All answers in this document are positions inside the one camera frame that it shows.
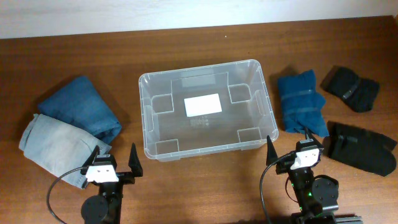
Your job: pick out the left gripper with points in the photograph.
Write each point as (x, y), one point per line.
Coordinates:
(135, 165)

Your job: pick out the clear plastic storage container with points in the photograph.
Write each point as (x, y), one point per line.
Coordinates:
(247, 117)

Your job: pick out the teal cloth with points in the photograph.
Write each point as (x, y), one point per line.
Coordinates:
(301, 104)

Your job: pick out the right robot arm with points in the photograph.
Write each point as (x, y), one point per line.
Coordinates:
(316, 195)

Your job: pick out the dark blue jeans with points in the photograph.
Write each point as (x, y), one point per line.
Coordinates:
(80, 105)

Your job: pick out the white label in container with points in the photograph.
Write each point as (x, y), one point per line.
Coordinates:
(202, 105)

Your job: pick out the light blue jeans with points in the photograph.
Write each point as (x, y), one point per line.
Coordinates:
(56, 146)

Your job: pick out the small black garment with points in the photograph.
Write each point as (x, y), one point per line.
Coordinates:
(357, 93)

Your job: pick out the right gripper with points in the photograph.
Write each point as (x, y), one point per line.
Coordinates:
(283, 165)

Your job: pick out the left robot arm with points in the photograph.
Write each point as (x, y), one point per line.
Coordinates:
(104, 207)

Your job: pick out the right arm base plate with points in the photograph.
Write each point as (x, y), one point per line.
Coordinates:
(340, 219)

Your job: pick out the large black garment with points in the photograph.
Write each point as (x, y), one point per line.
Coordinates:
(361, 148)

